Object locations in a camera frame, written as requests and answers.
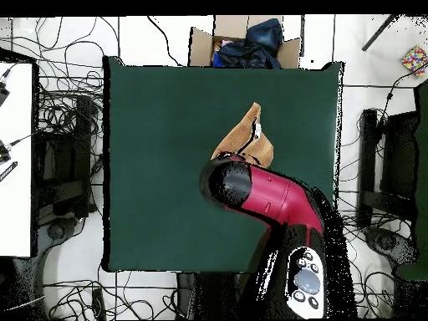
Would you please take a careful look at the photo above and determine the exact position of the orange terry towel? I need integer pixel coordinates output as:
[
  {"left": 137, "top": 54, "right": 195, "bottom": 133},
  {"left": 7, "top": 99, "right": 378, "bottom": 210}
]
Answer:
[{"left": 210, "top": 101, "right": 275, "bottom": 169}]

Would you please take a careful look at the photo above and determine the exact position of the dark green table cloth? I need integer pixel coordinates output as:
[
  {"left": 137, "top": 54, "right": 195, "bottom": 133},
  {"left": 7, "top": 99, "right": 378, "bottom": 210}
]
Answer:
[
  {"left": 395, "top": 79, "right": 428, "bottom": 282},
  {"left": 101, "top": 55, "right": 345, "bottom": 273}
]

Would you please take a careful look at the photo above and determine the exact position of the pink and yellow garment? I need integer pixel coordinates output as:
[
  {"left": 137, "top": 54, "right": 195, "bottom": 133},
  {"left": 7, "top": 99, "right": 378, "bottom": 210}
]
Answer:
[{"left": 213, "top": 38, "right": 235, "bottom": 54}]

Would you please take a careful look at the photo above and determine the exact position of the cardboard box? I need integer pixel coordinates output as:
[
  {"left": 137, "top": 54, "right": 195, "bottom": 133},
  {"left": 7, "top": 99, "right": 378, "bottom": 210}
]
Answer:
[{"left": 188, "top": 14, "right": 303, "bottom": 69}]

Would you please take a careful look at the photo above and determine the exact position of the dark blue garment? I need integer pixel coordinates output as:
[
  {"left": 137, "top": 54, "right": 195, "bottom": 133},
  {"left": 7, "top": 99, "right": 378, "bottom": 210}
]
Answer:
[{"left": 211, "top": 18, "right": 285, "bottom": 69}]

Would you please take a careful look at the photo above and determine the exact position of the black equipment stand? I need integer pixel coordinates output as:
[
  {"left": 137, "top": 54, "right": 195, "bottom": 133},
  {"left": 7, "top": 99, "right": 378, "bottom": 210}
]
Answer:
[
  {"left": 33, "top": 95, "right": 103, "bottom": 228},
  {"left": 356, "top": 108, "right": 419, "bottom": 230}
]

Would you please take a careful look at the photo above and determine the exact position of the black metal bar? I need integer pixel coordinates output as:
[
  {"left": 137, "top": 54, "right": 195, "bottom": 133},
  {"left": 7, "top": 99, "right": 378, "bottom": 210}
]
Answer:
[{"left": 360, "top": 14, "right": 400, "bottom": 52}]

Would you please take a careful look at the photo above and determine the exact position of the black power strip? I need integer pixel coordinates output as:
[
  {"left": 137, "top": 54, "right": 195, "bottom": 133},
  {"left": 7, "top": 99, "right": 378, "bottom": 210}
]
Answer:
[{"left": 90, "top": 287, "right": 107, "bottom": 321}]

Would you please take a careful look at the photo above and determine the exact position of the multicoloured patterned bundle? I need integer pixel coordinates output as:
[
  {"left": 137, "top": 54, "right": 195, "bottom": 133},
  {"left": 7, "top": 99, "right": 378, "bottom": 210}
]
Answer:
[{"left": 400, "top": 44, "right": 428, "bottom": 78}]

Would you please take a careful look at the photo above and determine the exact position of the white table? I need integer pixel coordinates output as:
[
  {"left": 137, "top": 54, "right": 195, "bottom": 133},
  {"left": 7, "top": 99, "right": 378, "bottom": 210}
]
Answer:
[{"left": 0, "top": 61, "right": 34, "bottom": 258}]

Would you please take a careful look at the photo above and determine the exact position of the black ribbed strip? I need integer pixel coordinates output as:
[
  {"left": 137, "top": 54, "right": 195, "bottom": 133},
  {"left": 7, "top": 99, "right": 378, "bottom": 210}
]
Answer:
[{"left": 0, "top": 160, "right": 18, "bottom": 183}]

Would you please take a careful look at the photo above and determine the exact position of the black connector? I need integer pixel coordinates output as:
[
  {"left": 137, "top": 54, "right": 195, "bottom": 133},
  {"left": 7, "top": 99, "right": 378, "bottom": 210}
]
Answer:
[{"left": 0, "top": 139, "right": 13, "bottom": 165}]

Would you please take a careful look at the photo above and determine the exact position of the black device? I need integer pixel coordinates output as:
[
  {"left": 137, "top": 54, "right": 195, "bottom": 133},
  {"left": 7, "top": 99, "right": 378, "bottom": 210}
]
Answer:
[{"left": 0, "top": 79, "right": 11, "bottom": 108}]

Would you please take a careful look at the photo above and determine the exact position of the long black cable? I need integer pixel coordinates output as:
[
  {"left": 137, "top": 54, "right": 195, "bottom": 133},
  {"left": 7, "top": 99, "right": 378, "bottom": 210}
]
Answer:
[{"left": 146, "top": 15, "right": 183, "bottom": 67}]

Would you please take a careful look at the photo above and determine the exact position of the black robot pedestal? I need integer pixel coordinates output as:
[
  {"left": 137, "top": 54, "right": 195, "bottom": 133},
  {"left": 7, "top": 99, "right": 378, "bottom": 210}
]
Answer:
[{"left": 176, "top": 272, "right": 252, "bottom": 320}]

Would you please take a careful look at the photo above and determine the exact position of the black cable with plug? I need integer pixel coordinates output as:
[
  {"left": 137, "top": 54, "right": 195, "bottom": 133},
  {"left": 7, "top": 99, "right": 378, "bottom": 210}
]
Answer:
[{"left": 375, "top": 64, "right": 428, "bottom": 135}]

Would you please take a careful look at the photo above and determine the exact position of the black cable tangle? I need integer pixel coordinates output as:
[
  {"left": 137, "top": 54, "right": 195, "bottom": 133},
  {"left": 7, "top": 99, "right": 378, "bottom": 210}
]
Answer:
[
  {"left": 33, "top": 16, "right": 105, "bottom": 135},
  {"left": 337, "top": 186, "right": 402, "bottom": 318},
  {"left": 43, "top": 278, "right": 180, "bottom": 321}
]

